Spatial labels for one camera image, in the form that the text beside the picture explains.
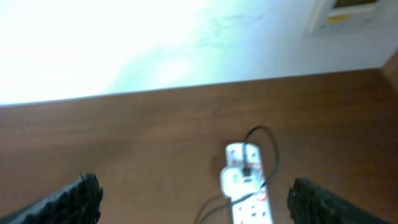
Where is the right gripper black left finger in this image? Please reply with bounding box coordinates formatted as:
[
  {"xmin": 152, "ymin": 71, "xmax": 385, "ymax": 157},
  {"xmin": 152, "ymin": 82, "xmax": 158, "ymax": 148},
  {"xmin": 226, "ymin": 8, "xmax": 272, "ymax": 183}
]
[{"xmin": 1, "ymin": 173, "xmax": 103, "ymax": 224}]

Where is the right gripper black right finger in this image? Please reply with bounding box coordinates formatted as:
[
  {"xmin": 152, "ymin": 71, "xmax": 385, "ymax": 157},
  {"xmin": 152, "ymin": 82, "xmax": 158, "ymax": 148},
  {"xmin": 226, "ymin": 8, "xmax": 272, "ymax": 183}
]
[{"xmin": 287, "ymin": 178, "xmax": 388, "ymax": 224}]

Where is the white power strip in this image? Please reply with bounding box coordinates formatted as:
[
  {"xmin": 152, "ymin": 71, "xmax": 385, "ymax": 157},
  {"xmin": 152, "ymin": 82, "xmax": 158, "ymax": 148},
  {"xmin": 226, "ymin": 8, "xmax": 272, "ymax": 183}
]
[{"xmin": 220, "ymin": 142, "xmax": 273, "ymax": 224}]

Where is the white wall fixture box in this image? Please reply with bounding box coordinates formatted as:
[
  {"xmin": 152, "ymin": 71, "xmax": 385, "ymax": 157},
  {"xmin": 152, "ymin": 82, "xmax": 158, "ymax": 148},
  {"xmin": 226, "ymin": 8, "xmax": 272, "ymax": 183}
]
[{"xmin": 308, "ymin": 0, "xmax": 387, "ymax": 35}]

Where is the white USB charger plug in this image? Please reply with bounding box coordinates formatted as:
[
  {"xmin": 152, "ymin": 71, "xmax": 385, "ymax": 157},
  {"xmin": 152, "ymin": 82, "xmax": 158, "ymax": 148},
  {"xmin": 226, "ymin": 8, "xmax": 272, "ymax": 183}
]
[{"xmin": 220, "ymin": 166, "xmax": 264, "ymax": 200}]

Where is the black charging cable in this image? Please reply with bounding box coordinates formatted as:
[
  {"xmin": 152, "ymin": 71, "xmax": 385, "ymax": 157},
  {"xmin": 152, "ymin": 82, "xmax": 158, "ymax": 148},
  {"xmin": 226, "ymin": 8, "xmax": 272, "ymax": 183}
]
[{"xmin": 194, "ymin": 125, "xmax": 280, "ymax": 224}]

